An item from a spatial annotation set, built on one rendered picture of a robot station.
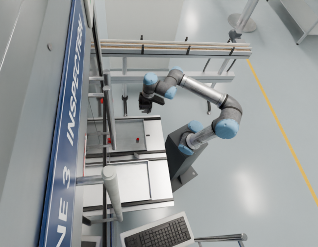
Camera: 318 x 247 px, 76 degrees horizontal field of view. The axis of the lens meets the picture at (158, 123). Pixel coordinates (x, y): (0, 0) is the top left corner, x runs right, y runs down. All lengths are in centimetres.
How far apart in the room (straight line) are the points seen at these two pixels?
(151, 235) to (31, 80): 130
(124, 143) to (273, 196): 195
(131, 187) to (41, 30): 123
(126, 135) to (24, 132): 136
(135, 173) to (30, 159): 124
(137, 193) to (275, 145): 221
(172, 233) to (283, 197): 176
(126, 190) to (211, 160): 145
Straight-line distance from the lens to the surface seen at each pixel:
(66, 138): 32
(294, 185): 307
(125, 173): 144
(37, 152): 24
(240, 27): 472
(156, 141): 154
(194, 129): 150
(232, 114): 115
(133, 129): 157
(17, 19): 31
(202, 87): 120
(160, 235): 145
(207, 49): 228
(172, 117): 274
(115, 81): 241
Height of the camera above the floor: 226
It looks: 58 degrees down
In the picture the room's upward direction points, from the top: 15 degrees clockwise
